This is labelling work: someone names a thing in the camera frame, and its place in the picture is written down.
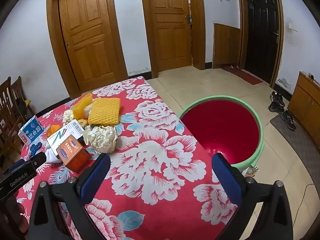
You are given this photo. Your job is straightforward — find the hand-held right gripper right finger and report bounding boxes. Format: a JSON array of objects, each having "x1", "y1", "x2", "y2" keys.
[{"x1": 211, "y1": 152, "x2": 294, "y2": 240}]

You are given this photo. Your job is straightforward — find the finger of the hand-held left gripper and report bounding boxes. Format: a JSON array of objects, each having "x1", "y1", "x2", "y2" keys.
[{"x1": 29, "y1": 152, "x2": 47, "y2": 167}]

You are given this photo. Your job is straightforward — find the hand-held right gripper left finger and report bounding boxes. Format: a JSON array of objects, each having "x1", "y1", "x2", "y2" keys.
[{"x1": 29, "y1": 152, "x2": 112, "y2": 240}]

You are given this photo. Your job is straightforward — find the white sock bundle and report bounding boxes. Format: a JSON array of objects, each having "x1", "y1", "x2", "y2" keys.
[{"x1": 44, "y1": 146, "x2": 63, "y2": 165}]

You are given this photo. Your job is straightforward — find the red bin with green rim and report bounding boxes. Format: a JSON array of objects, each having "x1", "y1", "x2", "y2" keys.
[{"x1": 178, "y1": 95, "x2": 265, "y2": 173}]

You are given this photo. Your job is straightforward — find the thick yellow foam net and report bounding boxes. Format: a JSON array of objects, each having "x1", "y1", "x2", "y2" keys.
[{"x1": 72, "y1": 94, "x2": 93, "y2": 120}]

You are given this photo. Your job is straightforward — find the blue fidget spinner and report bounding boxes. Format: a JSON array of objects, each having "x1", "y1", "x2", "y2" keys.
[{"x1": 28, "y1": 142, "x2": 43, "y2": 158}]

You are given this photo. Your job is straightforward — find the small shiny wrapper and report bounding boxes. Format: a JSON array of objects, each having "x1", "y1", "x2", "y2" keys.
[{"x1": 244, "y1": 165, "x2": 258, "y2": 178}]

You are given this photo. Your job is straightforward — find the orange cardboard box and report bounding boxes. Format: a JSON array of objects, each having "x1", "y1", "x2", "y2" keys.
[{"x1": 55, "y1": 134, "x2": 92, "y2": 173}]

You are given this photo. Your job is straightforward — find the blue and white carton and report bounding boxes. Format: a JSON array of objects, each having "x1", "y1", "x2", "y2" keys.
[{"x1": 18, "y1": 115, "x2": 44, "y2": 147}]

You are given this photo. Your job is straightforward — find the white barcode box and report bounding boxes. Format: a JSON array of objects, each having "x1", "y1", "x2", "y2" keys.
[{"x1": 47, "y1": 119, "x2": 85, "y2": 153}]

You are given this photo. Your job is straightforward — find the orange plastic wrapper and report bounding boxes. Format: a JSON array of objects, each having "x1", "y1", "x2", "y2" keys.
[{"x1": 47, "y1": 124, "x2": 62, "y2": 137}]

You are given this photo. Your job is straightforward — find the small crumpled paper ball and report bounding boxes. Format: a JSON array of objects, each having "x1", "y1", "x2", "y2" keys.
[{"x1": 62, "y1": 109, "x2": 75, "y2": 125}]

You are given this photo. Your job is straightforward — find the wooden chair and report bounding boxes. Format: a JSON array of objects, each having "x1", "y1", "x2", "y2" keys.
[
  {"x1": 0, "y1": 77, "x2": 23, "y2": 168},
  {"x1": 10, "y1": 76, "x2": 35, "y2": 118}
]

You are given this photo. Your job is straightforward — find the red floral tablecloth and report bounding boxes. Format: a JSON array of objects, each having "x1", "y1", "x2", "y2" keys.
[{"x1": 16, "y1": 76, "x2": 238, "y2": 240}]

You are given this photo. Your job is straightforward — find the grey floor mat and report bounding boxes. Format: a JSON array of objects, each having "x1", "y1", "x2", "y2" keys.
[{"x1": 270, "y1": 114, "x2": 320, "y2": 175}]

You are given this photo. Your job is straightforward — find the red door mat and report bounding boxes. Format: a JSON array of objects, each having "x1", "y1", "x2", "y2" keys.
[{"x1": 221, "y1": 66, "x2": 263, "y2": 85}]

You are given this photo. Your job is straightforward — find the wooden sideboard cabinet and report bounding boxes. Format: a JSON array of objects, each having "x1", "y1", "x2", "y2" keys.
[{"x1": 287, "y1": 71, "x2": 320, "y2": 145}]

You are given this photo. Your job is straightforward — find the wooden panel door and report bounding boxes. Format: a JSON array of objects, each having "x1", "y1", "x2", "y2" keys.
[
  {"x1": 139, "y1": 0, "x2": 206, "y2": 78},
  {"x1": 46, "y1": 0, "x2": 129, "y2": 98}
]

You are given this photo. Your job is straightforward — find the black entrance door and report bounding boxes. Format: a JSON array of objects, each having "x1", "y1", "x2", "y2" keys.
[{"x1": 236, "y1": 0, "x2": 284, "y2": 88}]

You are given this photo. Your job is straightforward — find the thin floor cable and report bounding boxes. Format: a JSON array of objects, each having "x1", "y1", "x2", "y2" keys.
[{"x1": 296, "y1": 182, "x2": 316, "y2": 220}]

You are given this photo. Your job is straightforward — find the low wooden wall cabinet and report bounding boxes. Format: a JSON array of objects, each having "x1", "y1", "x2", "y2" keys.
[{"x1": 213, "y1": 23, "x2": 242, "y2": 69}]

